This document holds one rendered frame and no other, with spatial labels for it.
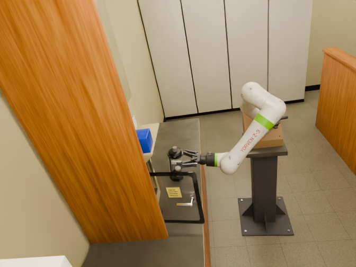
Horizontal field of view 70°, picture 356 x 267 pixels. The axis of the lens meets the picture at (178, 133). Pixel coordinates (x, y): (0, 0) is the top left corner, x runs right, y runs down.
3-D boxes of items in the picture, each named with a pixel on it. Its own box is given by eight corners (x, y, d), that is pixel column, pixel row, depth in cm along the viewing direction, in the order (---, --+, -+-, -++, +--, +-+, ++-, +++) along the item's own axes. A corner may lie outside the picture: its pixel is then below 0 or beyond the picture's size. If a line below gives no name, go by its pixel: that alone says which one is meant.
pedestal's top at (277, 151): (278, 133, 226) (278, 129, 224) (287, 155, 199) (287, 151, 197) (242, 136, 232) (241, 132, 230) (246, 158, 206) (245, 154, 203)
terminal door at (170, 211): (156, 221, 156) (139, 172, 136) (205, 223, 149) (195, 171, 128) (156, 222, 156) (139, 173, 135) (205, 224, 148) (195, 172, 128)
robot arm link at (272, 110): (271, 95, 153) (272, 91, 141) (289, 107, 150) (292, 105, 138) (251, 118, 156) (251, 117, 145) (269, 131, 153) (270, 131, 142)
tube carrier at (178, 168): (168, 180, 178) (165, 157, 165) (170, 169, 187) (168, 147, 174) (183, 181, 176) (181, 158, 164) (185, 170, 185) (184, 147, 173)
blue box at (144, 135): (132, 154, 130) (126, 140, 125) (135, 143, 138) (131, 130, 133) (150, 152, 128) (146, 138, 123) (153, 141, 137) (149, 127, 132)
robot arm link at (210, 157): (214, 170, 168) (214, 161, 175) (214, 157, 161) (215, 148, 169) (205, 169, 169) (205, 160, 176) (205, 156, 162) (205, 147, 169)
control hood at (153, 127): (135, 171, 134) (130, 157, 128) (144, 138, 161) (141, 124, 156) (156, 169, 132) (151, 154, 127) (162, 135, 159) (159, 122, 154)
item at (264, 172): (282, 197, 278) (286, 127, 231) (294, 235, 238) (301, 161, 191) (238, 198, 287) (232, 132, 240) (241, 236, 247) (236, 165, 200)
